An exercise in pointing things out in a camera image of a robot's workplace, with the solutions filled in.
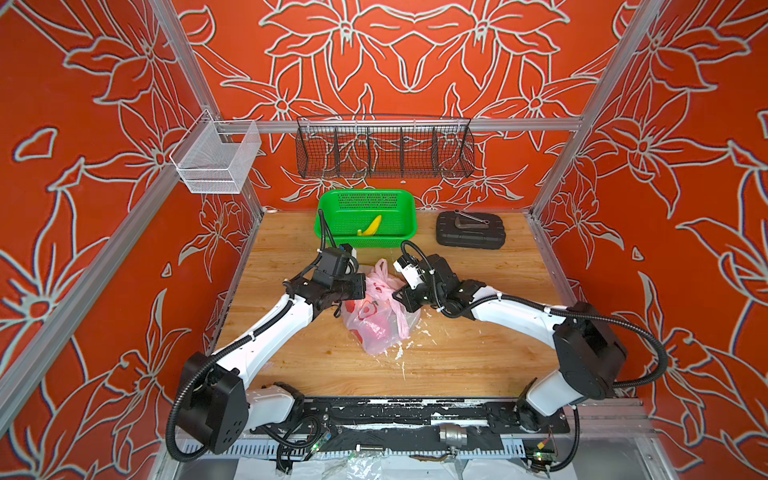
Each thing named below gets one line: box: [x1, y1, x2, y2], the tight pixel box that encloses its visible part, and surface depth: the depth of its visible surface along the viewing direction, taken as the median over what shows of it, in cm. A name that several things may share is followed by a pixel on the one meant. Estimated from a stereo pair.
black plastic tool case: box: [436, 211, 506, 249], surface depth 108 cm
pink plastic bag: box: [342, 259, 421, 355], surface depth 83 cm
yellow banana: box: [357, 214, 382, 237], surface depth 114 cm
